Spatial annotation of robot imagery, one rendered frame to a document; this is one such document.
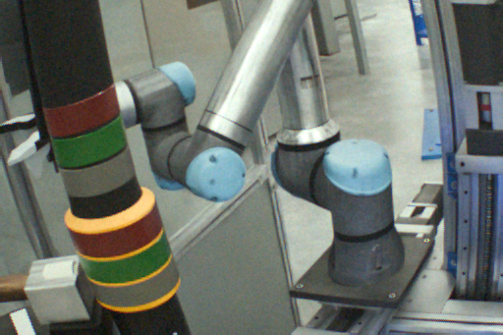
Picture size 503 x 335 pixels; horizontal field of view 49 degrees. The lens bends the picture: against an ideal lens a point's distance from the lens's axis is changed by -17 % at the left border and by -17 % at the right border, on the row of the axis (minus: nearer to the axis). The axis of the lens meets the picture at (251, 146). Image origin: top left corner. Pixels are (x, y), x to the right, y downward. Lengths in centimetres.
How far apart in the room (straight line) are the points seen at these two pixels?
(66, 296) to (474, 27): 81
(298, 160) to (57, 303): 90
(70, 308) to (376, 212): 84
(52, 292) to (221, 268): 140
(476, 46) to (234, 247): 98
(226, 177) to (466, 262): 51
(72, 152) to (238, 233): 148
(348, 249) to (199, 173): 34
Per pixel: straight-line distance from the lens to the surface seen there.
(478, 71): 99
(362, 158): 106
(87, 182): 24
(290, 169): 116
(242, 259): 174
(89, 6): 23
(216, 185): 88
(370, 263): 110
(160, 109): 98
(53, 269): 28
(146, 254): 25
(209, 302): 163
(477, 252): 117
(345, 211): 106
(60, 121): 24
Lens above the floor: 167
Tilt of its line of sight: 20 degrees down
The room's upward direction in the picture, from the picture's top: 12 degrees counter-clockwise
